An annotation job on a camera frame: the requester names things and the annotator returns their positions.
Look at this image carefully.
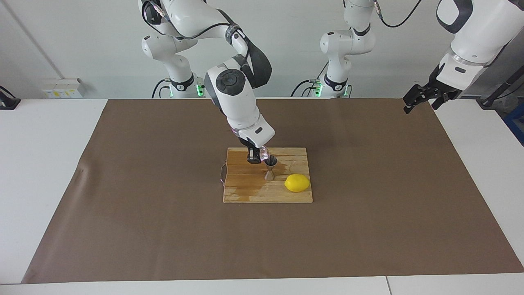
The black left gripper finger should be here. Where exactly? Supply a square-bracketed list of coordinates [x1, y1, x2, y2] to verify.
[403, 84, 428, 114]
[431, 91, 451, 110]

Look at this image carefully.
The steel double jigger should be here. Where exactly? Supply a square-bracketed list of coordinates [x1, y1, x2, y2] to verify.
[263, 155, 278, 181]

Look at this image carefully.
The wooden cutting board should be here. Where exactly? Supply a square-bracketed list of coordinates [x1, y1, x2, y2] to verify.
[220, 147, 314, 204]

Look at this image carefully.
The yellow lemon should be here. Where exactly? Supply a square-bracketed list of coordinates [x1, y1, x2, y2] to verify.
[284, 173, 311, 193]

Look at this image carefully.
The black stand pole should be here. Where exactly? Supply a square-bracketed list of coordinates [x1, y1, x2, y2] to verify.
[480, 66, 524, 109]

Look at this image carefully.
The blue crate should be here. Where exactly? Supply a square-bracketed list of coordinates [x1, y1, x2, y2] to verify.
[504, 104, 524, 146]

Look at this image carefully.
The brown paper table mat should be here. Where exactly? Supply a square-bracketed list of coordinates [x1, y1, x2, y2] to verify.
[21, 98, 524, 284]

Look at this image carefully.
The black desk object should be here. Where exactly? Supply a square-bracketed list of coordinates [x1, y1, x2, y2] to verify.
[0, 85, 21, 110]

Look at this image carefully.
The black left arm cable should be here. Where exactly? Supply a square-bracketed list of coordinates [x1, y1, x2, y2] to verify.
[375, 0, 424, 28]

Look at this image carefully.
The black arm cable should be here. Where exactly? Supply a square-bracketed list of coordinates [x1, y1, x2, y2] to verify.
[141, 0, 251, 58]
[375, 0, 424, 28]

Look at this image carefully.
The black base cable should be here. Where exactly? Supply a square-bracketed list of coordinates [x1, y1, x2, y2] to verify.
[152, 79, 169, 99]
[291, 80, 316, 97]

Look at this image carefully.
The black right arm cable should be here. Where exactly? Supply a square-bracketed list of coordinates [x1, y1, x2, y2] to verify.
[141, 0, 251, 58]

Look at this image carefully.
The white wall socket box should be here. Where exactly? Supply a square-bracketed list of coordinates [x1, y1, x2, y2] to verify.
[42, 78, 87, 99]

